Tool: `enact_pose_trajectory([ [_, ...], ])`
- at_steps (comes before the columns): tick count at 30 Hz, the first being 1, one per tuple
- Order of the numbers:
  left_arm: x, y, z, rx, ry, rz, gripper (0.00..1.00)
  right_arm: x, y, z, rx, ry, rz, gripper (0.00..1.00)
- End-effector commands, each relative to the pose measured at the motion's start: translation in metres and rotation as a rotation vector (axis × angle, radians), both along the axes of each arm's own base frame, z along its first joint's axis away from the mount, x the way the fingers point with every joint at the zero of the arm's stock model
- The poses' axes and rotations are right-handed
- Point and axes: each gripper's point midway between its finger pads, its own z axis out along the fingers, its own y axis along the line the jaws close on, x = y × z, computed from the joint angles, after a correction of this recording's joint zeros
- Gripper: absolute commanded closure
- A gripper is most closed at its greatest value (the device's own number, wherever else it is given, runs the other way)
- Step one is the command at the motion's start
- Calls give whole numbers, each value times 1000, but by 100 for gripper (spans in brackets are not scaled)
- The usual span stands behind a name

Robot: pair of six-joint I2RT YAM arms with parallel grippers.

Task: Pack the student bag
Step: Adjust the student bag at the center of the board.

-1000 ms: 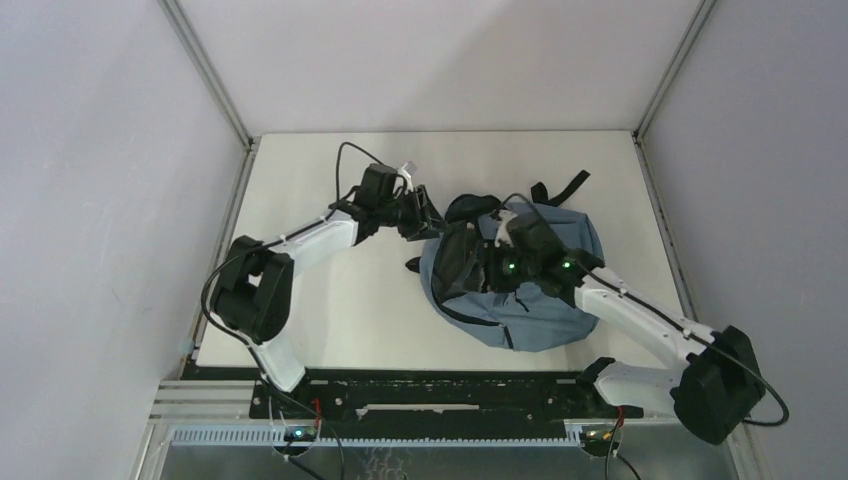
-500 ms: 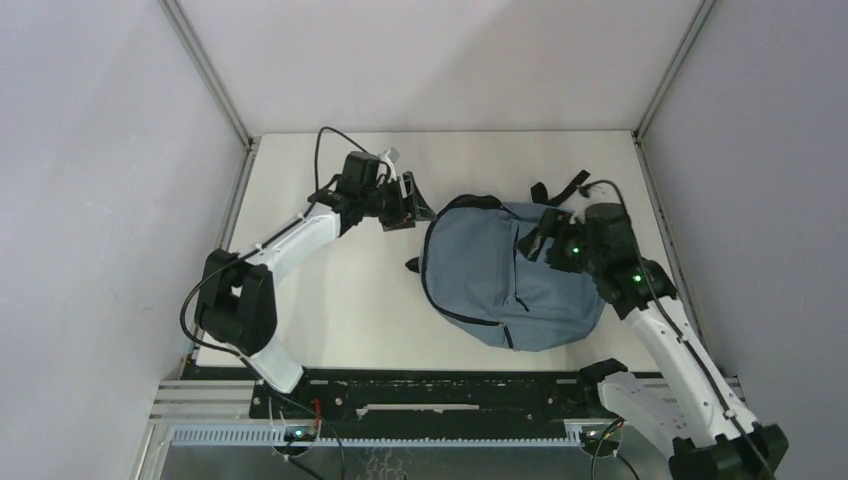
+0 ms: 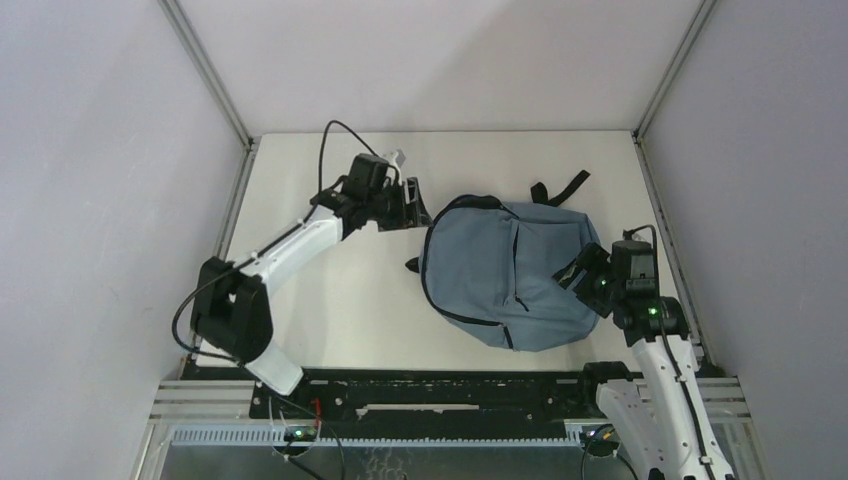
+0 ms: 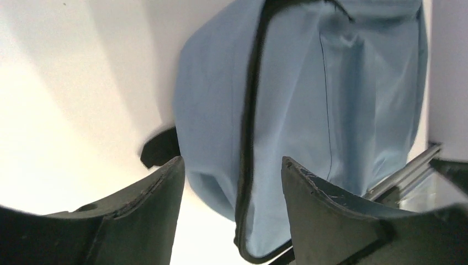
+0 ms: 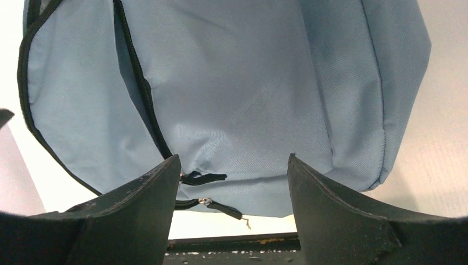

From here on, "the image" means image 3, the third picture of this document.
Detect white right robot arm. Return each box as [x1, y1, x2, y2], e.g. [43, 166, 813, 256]
[554, 238, 735, 479]

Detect right aluminium corner post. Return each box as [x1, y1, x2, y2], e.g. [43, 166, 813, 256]
[632, 0, 719, 143]

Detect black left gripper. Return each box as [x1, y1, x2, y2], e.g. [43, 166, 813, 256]
[366, 178, 433, 232]

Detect blue student backpack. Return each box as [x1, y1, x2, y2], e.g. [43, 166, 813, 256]
[405, 170, 599, 352]

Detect left aluminium corner post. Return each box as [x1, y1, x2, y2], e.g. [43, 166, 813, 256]
[156, 0, 256, 150]

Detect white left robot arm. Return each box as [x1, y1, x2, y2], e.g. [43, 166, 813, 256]
[188, 150, 432, 417]

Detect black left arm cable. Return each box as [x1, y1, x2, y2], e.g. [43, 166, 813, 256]
[170, 119, 402, 480]

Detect aluminium corner post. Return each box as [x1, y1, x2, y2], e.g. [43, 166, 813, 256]
[156, 0, 256, 150]
[632, 0, 719, 143]

